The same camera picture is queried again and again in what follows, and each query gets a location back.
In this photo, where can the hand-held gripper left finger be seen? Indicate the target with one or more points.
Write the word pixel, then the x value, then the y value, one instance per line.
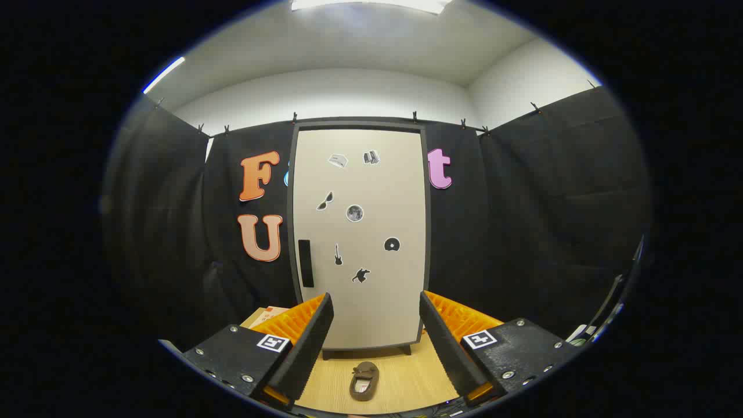
pixel 310 348

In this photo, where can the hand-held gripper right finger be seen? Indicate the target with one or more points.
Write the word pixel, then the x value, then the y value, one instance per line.
pixel 444 348

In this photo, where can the brown fuzzy shoe with bow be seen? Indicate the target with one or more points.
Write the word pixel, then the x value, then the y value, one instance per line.
pixel 364 392

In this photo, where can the dark grey shoe cabinet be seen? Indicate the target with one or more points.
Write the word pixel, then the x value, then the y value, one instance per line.
pixel 360 125

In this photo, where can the beige cover book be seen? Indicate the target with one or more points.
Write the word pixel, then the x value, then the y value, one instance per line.
pixel 270 316

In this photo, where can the black backdrop cloth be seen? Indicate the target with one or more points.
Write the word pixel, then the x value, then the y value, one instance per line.
pixel 522 232

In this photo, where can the row of black cloth clips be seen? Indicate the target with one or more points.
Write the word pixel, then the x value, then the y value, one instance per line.
pixel 294 119

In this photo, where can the double tube ceiling light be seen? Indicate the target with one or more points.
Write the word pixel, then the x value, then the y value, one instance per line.
pixel 164 75

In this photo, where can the long ceiling light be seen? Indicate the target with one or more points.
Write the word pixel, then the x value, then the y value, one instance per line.
pixel 371 4

